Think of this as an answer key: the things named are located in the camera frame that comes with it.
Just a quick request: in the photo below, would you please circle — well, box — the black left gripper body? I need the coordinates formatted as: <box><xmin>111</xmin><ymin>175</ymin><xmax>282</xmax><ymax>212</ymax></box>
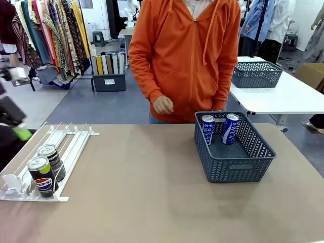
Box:
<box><xmin>0</xmin><ymin>95</ymin><xmax>27</xmax><ymax>127</ymax></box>

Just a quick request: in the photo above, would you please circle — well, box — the black can grey print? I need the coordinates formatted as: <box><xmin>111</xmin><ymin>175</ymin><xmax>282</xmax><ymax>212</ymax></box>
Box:
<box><xmin>37</xmin><ymin>143</ymin><xmax>67</xmax><ymax>183</ymax></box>

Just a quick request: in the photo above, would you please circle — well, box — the black Pepsi can lime patch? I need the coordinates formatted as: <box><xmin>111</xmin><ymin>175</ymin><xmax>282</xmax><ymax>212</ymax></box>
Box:
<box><xmin>27</xmin><ymin>155</ymin><xmax>59</xmax><ymax>200</ymax></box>

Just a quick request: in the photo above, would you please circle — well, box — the blue Pocari Sweat can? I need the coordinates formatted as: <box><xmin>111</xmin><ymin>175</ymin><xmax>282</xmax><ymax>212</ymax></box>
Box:
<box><xmin>221</xmin><ymin>113</ymin><xmax>240</xmax><ymax>146</ymax></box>
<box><xmin>201</xmin><ymin>115</ymin><xmax>216</xmax><ymax>147</ymax></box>

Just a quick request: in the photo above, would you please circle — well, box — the grey plastic basket with label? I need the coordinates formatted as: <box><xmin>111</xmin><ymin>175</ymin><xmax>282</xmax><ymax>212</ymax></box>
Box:
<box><xmin>194</xmin><ymin>110</ymin><xmax>277</xmax><ymax>183</ymax></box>

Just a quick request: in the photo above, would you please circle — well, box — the grey plastic woven basket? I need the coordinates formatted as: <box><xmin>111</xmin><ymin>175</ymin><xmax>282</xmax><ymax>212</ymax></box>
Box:
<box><xmin>231</xmin><ymin>61</ymin><xmax>284</xmax><ymax>89</ymax></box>

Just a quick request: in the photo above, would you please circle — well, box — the person's left forearm orange sleeve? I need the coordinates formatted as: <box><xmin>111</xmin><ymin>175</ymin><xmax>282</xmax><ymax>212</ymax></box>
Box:
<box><xmin>211</xmin><ymin>63</ymin><xmax>240</xmax><ymax>112</ymax></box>

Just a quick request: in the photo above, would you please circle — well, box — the black robot base cover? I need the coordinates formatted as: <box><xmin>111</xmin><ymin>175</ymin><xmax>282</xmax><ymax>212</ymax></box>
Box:
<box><xmin>0</xmin><ymin>124</ymin><xmax>37</xmax><ymax>173</ymax></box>

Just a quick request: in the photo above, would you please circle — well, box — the person's right forearm orange sleeve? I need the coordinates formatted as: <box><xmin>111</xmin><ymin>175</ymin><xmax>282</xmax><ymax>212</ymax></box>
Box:
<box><xmin>128</xmin><ymin>58</ymin><xmax>165</xmax><ymax>104</ymax></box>

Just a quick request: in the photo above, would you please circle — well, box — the white can dispenser rack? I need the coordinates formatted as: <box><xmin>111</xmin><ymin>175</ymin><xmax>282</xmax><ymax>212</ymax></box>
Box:
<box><xmin>0</xmin><ymin>122</ymin><xmax>101</xmax><ymax>203</ymax></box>

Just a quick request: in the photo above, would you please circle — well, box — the person's right hand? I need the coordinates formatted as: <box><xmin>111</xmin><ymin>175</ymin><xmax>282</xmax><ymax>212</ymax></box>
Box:
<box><xmin>152</xmin><ymin>96</ymin><xmax>175</xmax><ymax>115</ymax></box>

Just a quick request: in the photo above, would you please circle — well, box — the pile of fabrics on floor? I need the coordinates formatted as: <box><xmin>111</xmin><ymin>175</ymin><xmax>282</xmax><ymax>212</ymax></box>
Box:
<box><xmin>36</xmin><ymin>66</ymin><xmax>76</xmax><ymax>90</ymax></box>

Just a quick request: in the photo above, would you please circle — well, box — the brown patterned hanging garment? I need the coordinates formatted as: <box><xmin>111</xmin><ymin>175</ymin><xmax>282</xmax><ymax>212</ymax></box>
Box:
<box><xmin>11</xmin><ymin>15</ymin><xmax>43</xmax><ymax>69</ymax></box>

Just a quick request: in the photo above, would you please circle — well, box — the teal hanging garment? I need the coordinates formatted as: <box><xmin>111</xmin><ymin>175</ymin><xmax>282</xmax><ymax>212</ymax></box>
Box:
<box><xmin>21</xmin><ymin>1</ymin><xmax>51</xmax><ymax>64</ymax></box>

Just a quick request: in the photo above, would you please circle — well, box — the zigzag patterned hanging garment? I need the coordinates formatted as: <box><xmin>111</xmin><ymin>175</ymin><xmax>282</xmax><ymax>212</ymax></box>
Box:
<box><xmin>42</xmin><ymin>7</ymin><xmax>76</xmax><ymax>76</ymax></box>

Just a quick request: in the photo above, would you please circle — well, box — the black clothes rack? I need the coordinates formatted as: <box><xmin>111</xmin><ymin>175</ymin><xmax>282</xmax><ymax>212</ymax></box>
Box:
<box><xmin>73</xmin><ymin>0</ymin><xmax>96</xmax><ymax>92</ymax></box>

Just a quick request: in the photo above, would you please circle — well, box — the maroon hanging garment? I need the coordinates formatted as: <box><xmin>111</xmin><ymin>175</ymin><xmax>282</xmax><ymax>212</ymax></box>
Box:
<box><xmin>0</xmin><ymin>0</ymin><xmax>17</xmax><ymax>45</ymax></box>

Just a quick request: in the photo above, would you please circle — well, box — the white vinyl roll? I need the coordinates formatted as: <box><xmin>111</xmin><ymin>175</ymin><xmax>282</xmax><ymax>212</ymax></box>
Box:
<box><xmin>118</xmin><ymin>53</ymin><xmax>126</xmax><ymax>74</ymax></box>
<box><xmin>91</xmin><ymin>55</ymin><xmax>99</xmax><ymax>75</ymax></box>
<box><xmin>101</xmin><ymin>55</ymin><xmax>109</xmax><ymax>75</ymax></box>

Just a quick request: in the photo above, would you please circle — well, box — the grey storage bin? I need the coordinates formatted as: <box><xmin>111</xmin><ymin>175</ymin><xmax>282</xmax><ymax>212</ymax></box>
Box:
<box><xmin>91</xmin><ymin>73</ymin><xmax>127</xmax><ymax>93</ymax></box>

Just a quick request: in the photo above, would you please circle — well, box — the yellow hanging garment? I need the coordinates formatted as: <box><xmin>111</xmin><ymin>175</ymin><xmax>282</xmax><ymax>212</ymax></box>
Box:
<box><xmin>70</xmin><ymin>1</ymin><xmax>91</xmax><ymax>59</ymax></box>

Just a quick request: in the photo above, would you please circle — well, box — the brown vinyl roll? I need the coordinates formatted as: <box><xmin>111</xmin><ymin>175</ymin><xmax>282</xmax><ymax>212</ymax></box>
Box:
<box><xmin>105</xmin><ymin>54</ymin><xmax>114</xmax><ymax>75</ymax></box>

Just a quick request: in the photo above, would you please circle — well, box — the white small cabinet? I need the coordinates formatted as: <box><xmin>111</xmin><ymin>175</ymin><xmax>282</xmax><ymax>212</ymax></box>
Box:
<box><xmin>85</xmin><ymin>21</ymin><xmax>97</xmax><ymax>38</ymax></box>

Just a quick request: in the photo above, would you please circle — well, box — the grey plastic step stool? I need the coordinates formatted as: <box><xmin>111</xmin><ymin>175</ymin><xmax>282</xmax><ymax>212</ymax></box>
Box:
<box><xmin>92</xmin><ymin>30</ymin><xmax>106</xmax><ymax>48</ymax></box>

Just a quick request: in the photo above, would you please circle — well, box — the grey metal work table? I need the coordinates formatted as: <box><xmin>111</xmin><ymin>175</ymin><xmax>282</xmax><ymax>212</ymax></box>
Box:
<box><xmin>118</xmin><ymin>28</ymin><xmax>135</xmax><ymax>67</ymax></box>

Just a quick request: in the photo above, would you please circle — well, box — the white background robot with base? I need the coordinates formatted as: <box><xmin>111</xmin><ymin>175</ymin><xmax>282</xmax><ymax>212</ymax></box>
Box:
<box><xmin>124</xmin><ymin>0</ymin><xmax>139</xmax><ymax>28</ymax></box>

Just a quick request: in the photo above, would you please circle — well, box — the person in orange hoodie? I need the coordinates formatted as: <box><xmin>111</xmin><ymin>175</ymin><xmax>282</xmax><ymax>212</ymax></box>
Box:
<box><xmin>128</xmin><ymin>0</ymin><xmax>241</xmax><ymax>125</ymax></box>

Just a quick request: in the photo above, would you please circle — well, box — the blue shirt on mannequin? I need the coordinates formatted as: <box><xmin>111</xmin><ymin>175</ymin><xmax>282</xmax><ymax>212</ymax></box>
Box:
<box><xmin>239</xmin><ymin>0</ymin><xmax>275</xmax><ymax>43</ymax></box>

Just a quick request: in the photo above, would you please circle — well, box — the white side table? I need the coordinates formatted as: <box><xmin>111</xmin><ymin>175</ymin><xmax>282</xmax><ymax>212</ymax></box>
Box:
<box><xmin>229</xmin><ymin>56</ymin><xmax>324</xmax><ymax>134</ymax></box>

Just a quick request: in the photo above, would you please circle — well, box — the white shirt on mannequin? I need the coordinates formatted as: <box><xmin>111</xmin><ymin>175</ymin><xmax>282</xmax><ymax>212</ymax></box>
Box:
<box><xmin>265</xmin><ymin>0</ymin><xmax>296</xmax><ymax>44</ymax></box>

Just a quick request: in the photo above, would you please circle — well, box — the black small stool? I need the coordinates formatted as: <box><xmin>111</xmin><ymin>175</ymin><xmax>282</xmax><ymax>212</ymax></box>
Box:
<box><xmin>283</xmin><ymin>34</ymin><xmax>299</xmax><ymax>47</ymax></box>

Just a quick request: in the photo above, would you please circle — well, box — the bystander leg with shoe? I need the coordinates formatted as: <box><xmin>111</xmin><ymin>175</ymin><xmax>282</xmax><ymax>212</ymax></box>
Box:
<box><xmin>300</xmin><ymin>113</ymin><xmax>324</xmax><ymax>135</ymax></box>

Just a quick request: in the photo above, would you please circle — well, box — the cardboard box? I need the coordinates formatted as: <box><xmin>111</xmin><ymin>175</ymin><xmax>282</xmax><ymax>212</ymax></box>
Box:
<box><xmin>295</xmin><ymin>62</ymin><xmax>324</xmax><ymax>93</ymax></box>

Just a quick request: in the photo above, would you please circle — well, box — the mannequin in grey dress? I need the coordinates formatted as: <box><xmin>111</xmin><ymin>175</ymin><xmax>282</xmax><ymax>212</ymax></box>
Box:
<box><xmin>303</xmin><ymin>6</ymin><xmax>324</xmax><ymax>64</ymax></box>

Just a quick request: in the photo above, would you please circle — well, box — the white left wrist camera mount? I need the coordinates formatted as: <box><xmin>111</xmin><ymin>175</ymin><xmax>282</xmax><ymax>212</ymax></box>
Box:
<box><xmin>0</xmin><ymin>66</ymin><xmax>27</xmax><ymax>82</ymax></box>

